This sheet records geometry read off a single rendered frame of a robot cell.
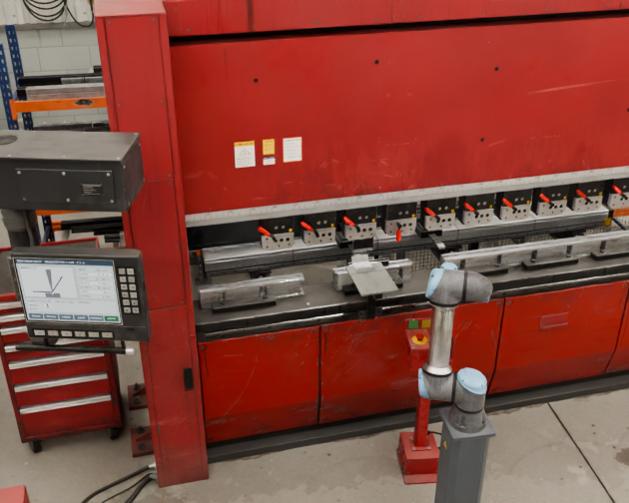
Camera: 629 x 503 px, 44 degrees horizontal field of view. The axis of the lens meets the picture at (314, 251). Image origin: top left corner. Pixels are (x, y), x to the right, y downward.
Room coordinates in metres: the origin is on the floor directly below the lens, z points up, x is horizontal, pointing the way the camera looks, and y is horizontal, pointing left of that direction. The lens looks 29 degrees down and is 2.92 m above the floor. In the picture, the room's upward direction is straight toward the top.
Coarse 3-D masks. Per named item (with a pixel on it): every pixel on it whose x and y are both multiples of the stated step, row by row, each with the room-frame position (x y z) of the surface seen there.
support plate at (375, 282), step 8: (376, 264) 3.27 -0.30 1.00; (352, 272) 3.19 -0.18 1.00; (360, 272) 3.19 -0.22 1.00; (368, 272) 3.19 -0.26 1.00; (376, 272) 3.19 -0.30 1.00; (384, 272) 3.19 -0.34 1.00; (352, 280) 3.13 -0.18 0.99; (360, 280) 3.12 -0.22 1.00; (368, 280) 3.12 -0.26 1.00; (376, 280) 3.12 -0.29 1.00; (384, 280) 3.12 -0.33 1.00; (392, 280) 3.12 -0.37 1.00; (360, 288) 3.05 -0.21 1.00; (368, 288) 3.05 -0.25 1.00; (376, 288) 3.05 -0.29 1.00; (384, 288) 3.05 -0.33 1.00; (392, 288) 3.05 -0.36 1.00
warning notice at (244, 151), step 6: (240, 144) 3.11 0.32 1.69; (246, 144) 3.11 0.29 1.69; (252, 144) 3.12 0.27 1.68; (240, 150) 3.11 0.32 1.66; (246, 150) 3.11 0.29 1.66; (252, 150) 3.12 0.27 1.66; (240, 156) 3.11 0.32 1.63; (246, 156) 3.11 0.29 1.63; (252, 156) 3.12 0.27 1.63; (240, 162) 3.11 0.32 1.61; (246, 162) 3.11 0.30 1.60; (252, 162) 3.12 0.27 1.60
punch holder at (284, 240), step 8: (288, 216) 3.16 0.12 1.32; (264, 224) 3.13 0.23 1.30; (272, 224) 3.14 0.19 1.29; (280, 224) 3.15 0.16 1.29; (288, 224) 3.16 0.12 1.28; (272, 232) 3.14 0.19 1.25; (280, 232) 3.15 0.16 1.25; (288, 232) 3.16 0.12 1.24; (264, 240) 3.12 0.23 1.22; (272, 240) 3.13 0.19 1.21; (280, 240) 3.16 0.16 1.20; (288, 240) 3.16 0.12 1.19; (264, 248) 3.12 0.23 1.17; (272, 248) 3.13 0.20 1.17; (280, 248) 3.14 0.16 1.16; (288, 248) 3.15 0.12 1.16
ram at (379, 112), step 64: (192, 64) 3.06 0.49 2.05; (256, 64) 3.13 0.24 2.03; (320, 64) 3.20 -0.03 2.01; (384, 64) 3.26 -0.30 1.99; (448, 64) 3.34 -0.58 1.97; (512, 64) 3.41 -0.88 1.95; (576, 64) 3.49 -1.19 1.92; (192, 128) 3.06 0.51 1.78; (256, 128) 3.13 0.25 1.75; (320, 128) 3.20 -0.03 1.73; (384, 128) 3.27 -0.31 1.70; (448, 128) 3.34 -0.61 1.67; (512, 128) 3.42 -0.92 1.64; (576, 128) 3.51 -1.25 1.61; (192, 192) 3.05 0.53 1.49; (256, 192) 3.12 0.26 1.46; (320, 192) 3.20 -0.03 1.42; (384, 192) 3.27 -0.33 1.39; (448, 192) 3.35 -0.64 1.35
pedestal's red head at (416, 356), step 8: (416, 328) 3.03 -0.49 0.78; (424, 328) 3.04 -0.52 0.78; (408, 336) 2.98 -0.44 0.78; (408, 344) 2.93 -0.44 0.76; (416, 344) 2.91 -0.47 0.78; (424, 344) 2.91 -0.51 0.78; (408, 352) 2.92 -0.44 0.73; (416, 352) 2.88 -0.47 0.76; (424, 352) 2.88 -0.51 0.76; (408, 360) 2.91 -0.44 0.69; (416, 360) 2.88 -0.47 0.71; (424, 360) 2.88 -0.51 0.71; (416, 368) 2.88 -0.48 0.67
